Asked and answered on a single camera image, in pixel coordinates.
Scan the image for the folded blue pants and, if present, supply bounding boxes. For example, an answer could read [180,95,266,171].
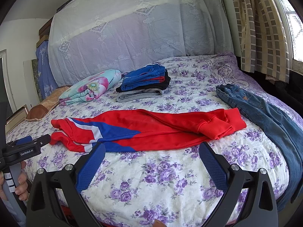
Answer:
[120,64,165,91]

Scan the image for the folded black pants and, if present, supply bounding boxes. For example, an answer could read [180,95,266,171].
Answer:
[116,70,170,93]

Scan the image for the person's right hand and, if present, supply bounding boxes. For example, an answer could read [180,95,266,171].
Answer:
[152,219,166,227]

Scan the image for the blue denim jeans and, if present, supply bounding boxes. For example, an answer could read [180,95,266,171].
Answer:
[216,84,302,212]

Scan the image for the blue patterned fabric bundle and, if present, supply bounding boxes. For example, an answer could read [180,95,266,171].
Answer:
[36,40,58,99]

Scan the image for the window with white frame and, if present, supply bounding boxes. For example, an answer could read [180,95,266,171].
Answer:
[1,50,17,117]

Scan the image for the folded grey pants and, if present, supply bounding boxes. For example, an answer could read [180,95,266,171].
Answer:
[116,88,163,103]

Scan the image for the red blue white track pants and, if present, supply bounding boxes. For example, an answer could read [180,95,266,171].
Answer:
[50,108,247,152]

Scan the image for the beige checkered curtain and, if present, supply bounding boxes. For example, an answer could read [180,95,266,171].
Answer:
[233,0,290,82]

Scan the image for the folded floral quilt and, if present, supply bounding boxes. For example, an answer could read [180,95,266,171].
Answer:
[59,69,122,106]

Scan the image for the person's left hand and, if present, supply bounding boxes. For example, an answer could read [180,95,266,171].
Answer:
[0,171,29,201]

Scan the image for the stacked boxes on top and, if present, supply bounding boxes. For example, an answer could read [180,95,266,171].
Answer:
[36,18,53,48]

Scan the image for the brown pillow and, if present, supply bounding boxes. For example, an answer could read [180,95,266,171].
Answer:
[25,86,69,121]

